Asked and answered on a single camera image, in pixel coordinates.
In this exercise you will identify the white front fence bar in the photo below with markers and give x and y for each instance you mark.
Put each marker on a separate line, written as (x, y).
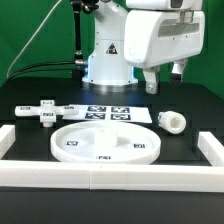
(111, 177)

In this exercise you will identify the white round table top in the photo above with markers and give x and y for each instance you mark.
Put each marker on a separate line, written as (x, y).
(109, 142)

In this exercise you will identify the white fence bar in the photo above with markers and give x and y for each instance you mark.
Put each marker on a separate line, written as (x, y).
(7, 138)
(111, 177)
(211, 148)

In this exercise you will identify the white right fence bar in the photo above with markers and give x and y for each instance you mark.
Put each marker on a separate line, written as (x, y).
(211, 148)

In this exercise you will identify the black camera stand pole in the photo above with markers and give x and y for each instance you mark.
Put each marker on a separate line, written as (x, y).
(78, 6)

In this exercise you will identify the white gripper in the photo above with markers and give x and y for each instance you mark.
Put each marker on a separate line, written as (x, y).
(153, 38)

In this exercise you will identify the white left fence bar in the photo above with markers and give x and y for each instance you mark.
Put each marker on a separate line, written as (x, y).
(7, 138)

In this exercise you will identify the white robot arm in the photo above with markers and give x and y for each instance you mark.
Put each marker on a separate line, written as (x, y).
(107, 68)

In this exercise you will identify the paper sheet with markers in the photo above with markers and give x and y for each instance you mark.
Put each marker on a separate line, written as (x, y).
(116, 113)

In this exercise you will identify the white cross-shaped table base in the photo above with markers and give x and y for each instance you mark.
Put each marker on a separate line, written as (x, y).
(47, 111)

